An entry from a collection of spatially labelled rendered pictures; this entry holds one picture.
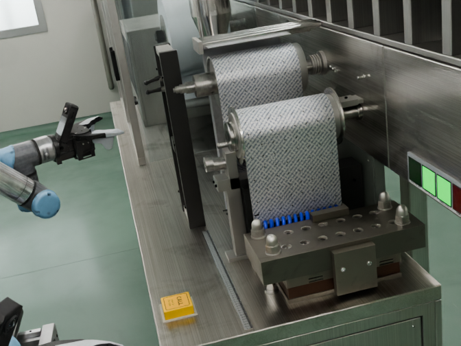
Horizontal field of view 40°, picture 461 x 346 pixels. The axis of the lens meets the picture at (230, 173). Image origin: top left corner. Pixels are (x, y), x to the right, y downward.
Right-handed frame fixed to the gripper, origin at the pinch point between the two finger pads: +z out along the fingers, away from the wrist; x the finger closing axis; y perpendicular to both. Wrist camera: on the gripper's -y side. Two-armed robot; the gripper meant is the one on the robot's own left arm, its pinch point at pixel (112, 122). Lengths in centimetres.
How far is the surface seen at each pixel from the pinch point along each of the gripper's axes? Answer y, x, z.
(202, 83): -14.6, 25.8, 16.9
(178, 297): 24, 58, -15
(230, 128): -11, 50, 9
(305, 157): -3, 61, 23
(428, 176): -9, 94, 28
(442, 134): -20, 98, 27
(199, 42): -25.3, 23.7, 18.1
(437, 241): 126, -11, 182
